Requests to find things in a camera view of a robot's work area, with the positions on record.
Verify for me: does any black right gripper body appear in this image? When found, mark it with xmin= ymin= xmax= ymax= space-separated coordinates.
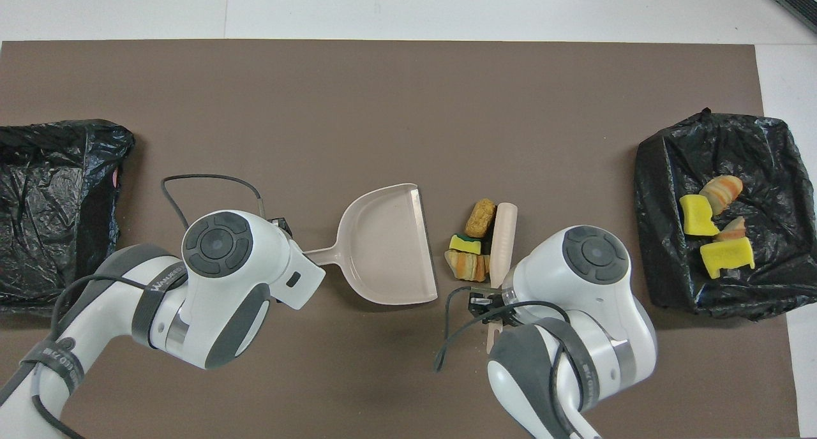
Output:
xmin=469 ymin=287 xmax=511 ymax=328

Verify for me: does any striped orange croissant toy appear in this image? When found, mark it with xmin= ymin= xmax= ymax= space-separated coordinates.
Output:
xmin=444 ymin=249 xmax=491 ymax=282
xmin=714 ymin=218 xmax=747 ymax=242
xmin=698 ymin=175 xmax=744 ymax=215

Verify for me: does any small yellow sponge wedge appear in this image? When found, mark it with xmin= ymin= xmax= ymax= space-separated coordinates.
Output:
xmin=449 ymin=234 xmax=484 ymax=256

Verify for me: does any beige hand brush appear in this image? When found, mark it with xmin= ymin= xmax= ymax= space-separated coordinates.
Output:
xmin=485 ymin=202 xmax=518 ymax=355

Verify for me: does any brown bread nugget toy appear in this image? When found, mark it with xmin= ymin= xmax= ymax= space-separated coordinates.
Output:
xmin=464 ymin=198 xmax=497 ymax=239

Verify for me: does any beige plastic dustpan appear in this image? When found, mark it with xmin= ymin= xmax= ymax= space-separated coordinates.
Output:
xmin=301 ymin=183 xmax=439 ymax=306

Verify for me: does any yellow sponge piece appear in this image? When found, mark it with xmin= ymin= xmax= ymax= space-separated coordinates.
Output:
xmin=700 ymin=237 xmax=756 ymax=279
xmin=678 ymin=194 xmax=721 ymax=237

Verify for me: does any black bag-lined bin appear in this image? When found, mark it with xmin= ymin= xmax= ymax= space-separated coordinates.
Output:
xmin=634 ymin=107 xmax=817 ymax=322
xmin=0 ymin=119 xmax=137 ymax=317

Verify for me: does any brown table mat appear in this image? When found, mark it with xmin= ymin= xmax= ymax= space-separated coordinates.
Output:
xmin=0 ymin=40 xmax=802 ymax=439

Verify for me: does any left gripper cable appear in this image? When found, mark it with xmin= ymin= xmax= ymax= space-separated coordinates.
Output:
xmin=161 ymin=174 xmax=285 ymax=232

